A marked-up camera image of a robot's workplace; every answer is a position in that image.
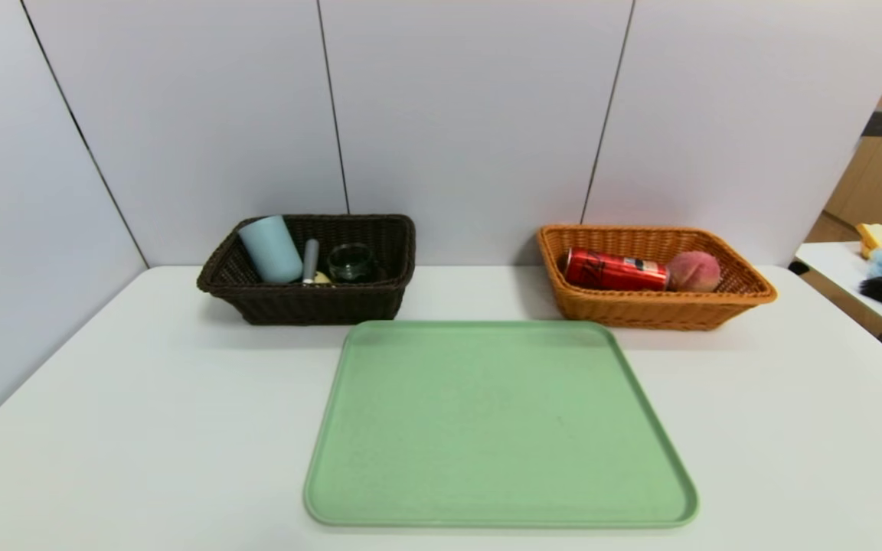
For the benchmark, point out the blue plastic cup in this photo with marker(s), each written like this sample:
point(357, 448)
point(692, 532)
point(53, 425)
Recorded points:
point(272, 249)

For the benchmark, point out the red soda can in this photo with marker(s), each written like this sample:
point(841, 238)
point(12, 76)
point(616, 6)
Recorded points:
point(613, 271)

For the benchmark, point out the pink peach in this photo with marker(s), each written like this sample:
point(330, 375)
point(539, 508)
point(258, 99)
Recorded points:
point(694, 271)

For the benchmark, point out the dark brown wicker basket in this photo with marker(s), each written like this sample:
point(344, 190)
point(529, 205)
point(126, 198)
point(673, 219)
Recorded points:
point(311, 302)

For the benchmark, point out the orange wicker basket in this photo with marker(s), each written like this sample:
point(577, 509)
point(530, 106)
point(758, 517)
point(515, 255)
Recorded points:
point(640, 310)

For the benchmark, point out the light green plastic tray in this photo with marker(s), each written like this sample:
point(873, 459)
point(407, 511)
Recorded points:
point(502, 428)

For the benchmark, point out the white side table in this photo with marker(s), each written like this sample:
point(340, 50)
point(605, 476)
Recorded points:
point(831, 264)

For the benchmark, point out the wooden cabinet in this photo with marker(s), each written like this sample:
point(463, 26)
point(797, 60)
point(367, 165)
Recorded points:
point(881, 191)

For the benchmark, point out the black sign on cabinet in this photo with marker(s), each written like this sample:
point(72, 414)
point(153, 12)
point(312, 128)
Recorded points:
point(878, 123)

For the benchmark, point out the black table corner bracket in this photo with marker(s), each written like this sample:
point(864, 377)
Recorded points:
point(798, 268)

